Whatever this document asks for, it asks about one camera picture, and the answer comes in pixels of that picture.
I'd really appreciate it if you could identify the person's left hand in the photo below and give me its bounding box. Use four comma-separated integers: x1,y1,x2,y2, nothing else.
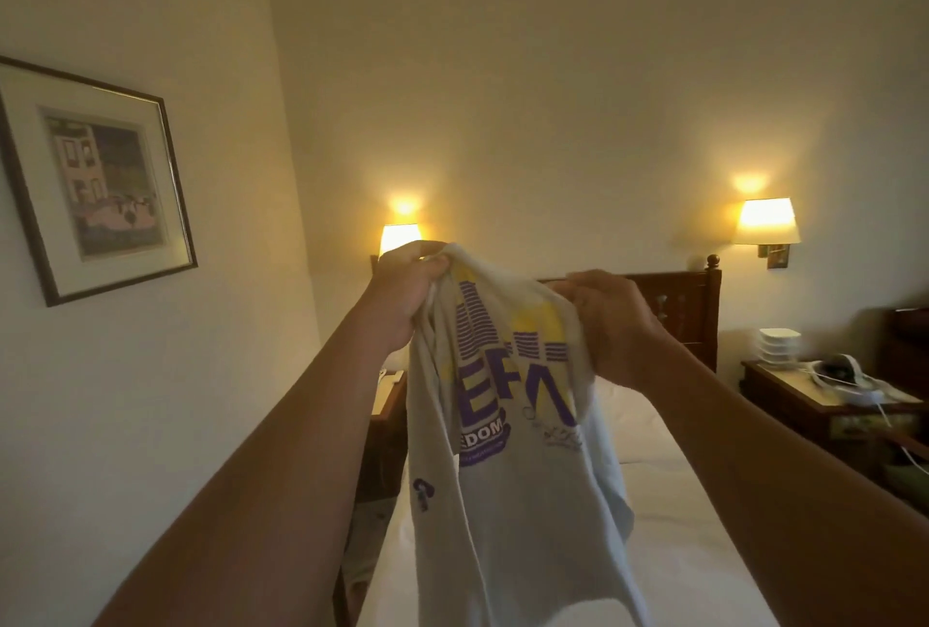
354,239,456,352

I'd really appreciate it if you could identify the person's right hand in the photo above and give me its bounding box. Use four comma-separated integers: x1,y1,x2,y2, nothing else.
552,268,681,393

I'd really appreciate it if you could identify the white printed t-shirt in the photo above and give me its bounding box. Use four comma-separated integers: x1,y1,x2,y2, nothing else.
404,242,655,627

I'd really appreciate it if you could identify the person's left forearm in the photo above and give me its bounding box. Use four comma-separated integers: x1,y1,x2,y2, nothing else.
94,326,415,627

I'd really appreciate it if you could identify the person's right forearm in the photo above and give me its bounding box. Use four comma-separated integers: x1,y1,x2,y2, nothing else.
639,343,929,627

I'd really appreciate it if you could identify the wooden headboard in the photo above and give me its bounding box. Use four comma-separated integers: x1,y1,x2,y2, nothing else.
537,254,725,374

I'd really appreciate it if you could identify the white cups stack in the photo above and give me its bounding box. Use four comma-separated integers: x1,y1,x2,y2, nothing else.
755,326,804,369

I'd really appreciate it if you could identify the white bed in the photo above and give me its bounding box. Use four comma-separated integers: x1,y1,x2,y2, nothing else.
355,375,786,627

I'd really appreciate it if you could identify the wooden nightstand with phone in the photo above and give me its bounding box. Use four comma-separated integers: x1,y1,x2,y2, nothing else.
738,358,928,473

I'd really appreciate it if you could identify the green wooden armchair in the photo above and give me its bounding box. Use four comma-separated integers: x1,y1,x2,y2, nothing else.
878,303,929,476

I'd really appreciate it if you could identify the glowing wall lamp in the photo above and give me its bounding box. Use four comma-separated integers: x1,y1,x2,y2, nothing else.
369,222,426,276
733,195,803,273

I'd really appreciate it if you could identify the white charger cable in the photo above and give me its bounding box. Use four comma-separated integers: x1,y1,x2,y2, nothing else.
871,394,929,476

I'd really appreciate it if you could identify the framed wall picture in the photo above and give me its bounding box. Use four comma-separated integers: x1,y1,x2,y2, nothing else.
0,54,200,309

